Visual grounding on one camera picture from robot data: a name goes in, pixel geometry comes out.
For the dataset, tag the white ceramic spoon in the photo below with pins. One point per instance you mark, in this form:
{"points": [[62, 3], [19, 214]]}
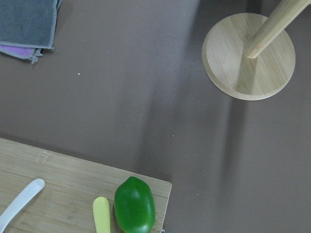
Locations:
{"points": [[20, 201]]}

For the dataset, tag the green lime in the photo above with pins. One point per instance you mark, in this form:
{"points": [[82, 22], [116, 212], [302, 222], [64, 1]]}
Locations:
{"points": [[134, 206]]}

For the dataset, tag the yellow plastic knife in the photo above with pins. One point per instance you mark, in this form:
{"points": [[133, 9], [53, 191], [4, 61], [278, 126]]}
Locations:
{"points": [[101, 214]]}

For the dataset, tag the wooden mug tree stand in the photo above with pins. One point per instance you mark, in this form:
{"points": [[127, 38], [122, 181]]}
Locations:
{"points": [[249, 56]]}

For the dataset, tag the bamboo cutting board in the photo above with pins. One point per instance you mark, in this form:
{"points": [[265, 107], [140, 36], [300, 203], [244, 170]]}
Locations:
{"points": [[71, 186]]}

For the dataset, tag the grey folded cloth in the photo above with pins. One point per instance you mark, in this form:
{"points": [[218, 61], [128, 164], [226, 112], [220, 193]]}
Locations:
{"points": [[27, 27]]}

